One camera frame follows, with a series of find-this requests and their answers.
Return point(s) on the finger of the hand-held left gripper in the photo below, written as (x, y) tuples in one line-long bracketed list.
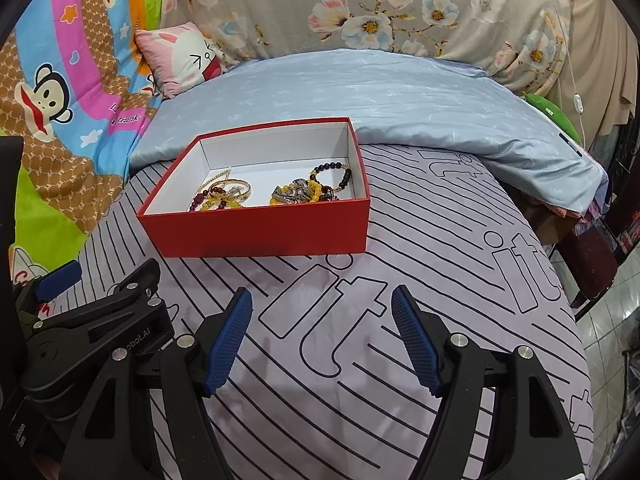
[(135, 280), (57, 280)]

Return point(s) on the light blue pillow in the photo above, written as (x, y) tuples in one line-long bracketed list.
[(375, 95)]

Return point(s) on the striped lilac bed sheet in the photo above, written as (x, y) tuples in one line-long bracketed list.
[(450, 240)]

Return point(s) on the red cardboard box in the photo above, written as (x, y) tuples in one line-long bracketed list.
[(250, 232)]

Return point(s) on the green plush item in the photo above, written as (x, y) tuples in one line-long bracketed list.
[(550, 110)]

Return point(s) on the gold bangle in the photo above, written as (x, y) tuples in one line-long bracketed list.
[(244, 187)]

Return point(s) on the brown wooden stool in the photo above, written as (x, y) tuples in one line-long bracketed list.
[(590, 255)]

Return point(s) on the pink bunny pillow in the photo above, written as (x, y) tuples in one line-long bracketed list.
[(175, 57)]

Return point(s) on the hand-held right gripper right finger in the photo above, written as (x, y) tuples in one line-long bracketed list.
[(417, 345)]

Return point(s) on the cartoon monkey blanket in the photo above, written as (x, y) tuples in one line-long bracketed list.
[(75, 60)]

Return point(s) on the beige curtain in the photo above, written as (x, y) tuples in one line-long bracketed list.
[(595, 35)]

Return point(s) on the floral quilt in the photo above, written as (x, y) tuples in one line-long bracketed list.
[(350, 0)]

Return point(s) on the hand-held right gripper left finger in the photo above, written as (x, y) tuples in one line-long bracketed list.
[(227, 345)]

